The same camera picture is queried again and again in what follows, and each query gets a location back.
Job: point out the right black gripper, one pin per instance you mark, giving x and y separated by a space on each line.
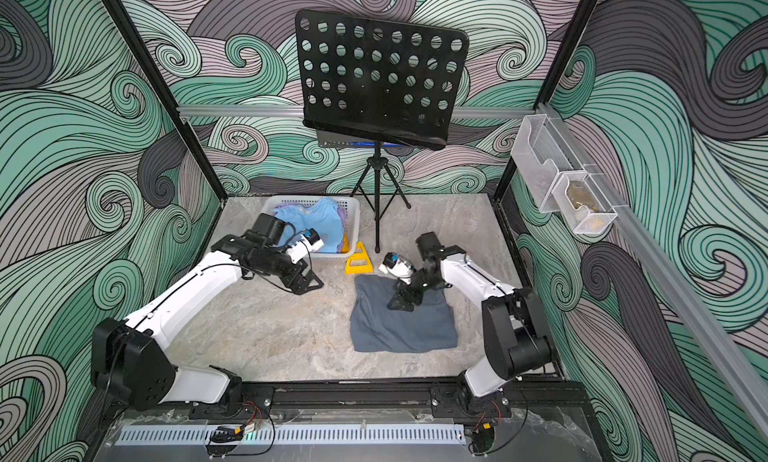
417 282

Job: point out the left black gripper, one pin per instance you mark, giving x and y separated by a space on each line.
301 287

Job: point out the grey t-shirt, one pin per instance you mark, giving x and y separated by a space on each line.
376 328

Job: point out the light blue t-shirt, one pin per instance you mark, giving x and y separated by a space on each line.
323 217

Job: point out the white plastic laundry basket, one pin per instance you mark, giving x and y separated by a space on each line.
351 227

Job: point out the purple t-shirt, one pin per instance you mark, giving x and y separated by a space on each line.
342 213

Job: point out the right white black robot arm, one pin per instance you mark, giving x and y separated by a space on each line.
515 342

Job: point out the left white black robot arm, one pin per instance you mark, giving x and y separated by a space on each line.
129 360

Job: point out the yellow plastic triangular block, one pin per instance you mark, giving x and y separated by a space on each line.
359 261

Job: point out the grey box behind stand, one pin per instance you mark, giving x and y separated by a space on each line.
327 139

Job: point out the black perforated music stand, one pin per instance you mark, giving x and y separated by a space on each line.
380 81

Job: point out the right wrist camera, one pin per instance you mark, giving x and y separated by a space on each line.
398 267

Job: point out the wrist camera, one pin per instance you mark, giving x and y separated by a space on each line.
303 244
398 267

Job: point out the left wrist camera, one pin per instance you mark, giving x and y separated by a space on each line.
303 244

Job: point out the white slotted cable duct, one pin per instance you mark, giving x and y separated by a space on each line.
299 434

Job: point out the clear plastic wall bin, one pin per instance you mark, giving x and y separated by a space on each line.
557 181

